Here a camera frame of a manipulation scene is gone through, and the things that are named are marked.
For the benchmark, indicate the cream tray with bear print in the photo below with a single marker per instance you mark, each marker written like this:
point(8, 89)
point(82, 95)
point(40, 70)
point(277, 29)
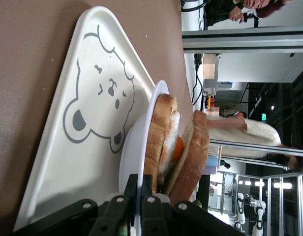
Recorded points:
point(80, 159)

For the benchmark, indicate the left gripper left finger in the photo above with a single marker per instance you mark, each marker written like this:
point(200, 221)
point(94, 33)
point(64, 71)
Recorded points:
point(68, 221)

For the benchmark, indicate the aluminium frame beam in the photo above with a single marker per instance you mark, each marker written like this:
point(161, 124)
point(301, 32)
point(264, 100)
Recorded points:
point(240, 39)

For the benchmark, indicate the toast bread slice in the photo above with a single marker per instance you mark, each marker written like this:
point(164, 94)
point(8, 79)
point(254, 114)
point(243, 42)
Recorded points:
point(195, 157)

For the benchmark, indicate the white round plate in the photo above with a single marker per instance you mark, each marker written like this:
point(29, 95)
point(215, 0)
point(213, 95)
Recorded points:
point(134, 147)

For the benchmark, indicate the fried egg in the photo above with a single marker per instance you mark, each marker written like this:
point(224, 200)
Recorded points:
point(172, 137)

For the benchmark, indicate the person in cream clothes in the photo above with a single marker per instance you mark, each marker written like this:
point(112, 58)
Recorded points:
point(252, 135)

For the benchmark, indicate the toast with fried egg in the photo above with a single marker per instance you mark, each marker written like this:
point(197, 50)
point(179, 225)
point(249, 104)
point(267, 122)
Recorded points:
point(156, 137)

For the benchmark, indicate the brown table cover sheet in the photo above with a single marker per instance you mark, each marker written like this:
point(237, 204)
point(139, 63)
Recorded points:
point(26, 73)

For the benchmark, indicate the cardboard box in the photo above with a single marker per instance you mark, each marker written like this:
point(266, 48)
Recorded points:
point(209, 66)

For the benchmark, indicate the person in dark jacket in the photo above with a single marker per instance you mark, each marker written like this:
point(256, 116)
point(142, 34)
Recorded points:
point(220, 12)

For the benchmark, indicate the white humanoid robot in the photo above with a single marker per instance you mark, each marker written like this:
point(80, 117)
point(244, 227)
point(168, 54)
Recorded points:
point(258, 214)

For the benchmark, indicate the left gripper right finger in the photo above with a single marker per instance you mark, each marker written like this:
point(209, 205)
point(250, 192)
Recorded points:
point(190, 221)

